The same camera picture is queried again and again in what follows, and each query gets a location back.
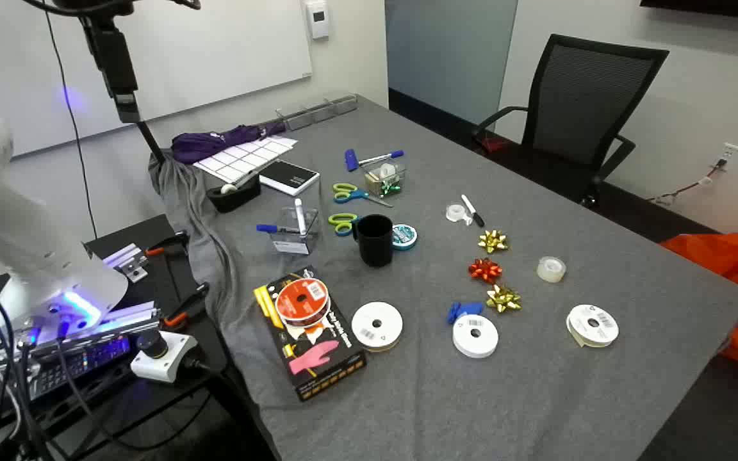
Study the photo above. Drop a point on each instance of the white ribbon spool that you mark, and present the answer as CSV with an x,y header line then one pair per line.
x,y
377,325
475,335
593,325

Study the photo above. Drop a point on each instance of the white ribbon spool middle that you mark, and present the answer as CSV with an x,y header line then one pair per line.
x,y
475,335

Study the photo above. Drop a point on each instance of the black marker pen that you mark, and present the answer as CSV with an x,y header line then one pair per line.
x,y
473,211

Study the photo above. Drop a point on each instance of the clear tape roll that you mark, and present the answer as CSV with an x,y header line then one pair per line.
x,y
552,269

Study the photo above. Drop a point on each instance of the gold gift bow lower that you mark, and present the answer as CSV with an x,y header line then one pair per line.
x,y
504,300

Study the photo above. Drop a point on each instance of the orange handled pliers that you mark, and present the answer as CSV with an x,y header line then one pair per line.
x,y
186,310

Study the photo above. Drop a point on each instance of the gold gift bow upper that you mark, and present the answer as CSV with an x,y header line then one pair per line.
x,y
491,242

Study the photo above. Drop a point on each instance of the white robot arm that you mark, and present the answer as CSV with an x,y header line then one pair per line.
x,y
49,266

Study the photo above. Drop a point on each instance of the blue gift bow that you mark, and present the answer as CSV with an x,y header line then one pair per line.
x,y
462,309

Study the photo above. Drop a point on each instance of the white ribbon spool right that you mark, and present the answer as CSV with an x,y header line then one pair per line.
x,y
593,325

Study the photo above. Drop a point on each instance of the white wall thermostat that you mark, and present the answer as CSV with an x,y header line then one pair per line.
x,y
318,19

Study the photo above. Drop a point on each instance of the gold gift bow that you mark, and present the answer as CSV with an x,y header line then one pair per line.
x,y
491,242
504,300

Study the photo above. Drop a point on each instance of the black product box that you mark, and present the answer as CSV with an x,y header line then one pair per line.
x,y
318,353

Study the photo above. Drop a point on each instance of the round mints tin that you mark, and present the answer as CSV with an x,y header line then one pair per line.
x,y
404,236

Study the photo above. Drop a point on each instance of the blue pen near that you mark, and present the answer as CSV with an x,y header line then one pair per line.
x,y
277,229

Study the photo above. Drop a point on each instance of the black cup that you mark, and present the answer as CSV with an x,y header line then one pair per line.
x,y
376,238

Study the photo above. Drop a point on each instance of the red gift bow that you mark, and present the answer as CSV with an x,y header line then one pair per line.
x,y
486,269

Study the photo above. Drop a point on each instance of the blue pen far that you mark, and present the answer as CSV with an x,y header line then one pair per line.
x,y
354,163

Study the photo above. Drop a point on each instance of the blue pen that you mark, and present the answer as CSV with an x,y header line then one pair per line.
x,y
277,229
354,163

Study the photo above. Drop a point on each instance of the purple cloth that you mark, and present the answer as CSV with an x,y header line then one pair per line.
x,y
197,146

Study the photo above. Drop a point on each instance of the white ribbon spool left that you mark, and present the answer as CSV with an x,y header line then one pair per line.
x,y
377,325

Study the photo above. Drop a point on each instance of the orange ribbon spool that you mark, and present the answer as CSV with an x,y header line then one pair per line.
x,y
304,300

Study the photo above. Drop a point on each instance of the grey table cloth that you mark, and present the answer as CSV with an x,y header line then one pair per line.
x,y
540,396

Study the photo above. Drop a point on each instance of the black office chair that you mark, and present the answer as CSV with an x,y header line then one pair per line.
x,y
580,99

